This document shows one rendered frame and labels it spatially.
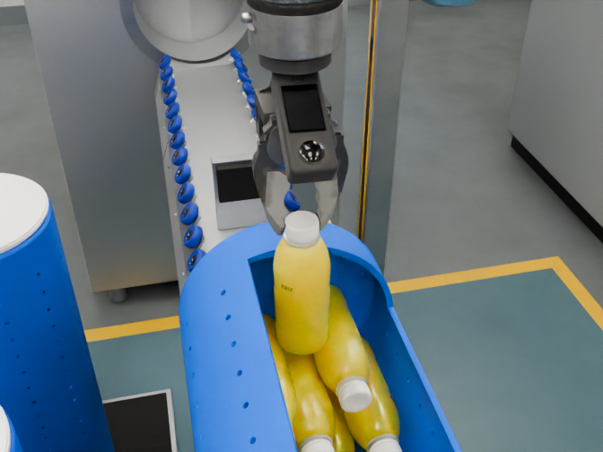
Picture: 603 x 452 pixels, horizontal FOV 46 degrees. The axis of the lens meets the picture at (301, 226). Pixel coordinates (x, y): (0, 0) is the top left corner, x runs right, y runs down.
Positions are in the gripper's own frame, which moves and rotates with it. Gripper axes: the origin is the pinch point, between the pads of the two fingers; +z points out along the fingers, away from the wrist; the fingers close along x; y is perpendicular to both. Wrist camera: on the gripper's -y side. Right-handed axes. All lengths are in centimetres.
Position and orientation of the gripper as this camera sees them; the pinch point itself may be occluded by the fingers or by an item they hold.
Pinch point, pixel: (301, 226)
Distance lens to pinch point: 78.4
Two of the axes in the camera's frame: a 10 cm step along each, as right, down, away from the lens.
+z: 0.1, 8.1, 5.9
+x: -9.8, 1.3, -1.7
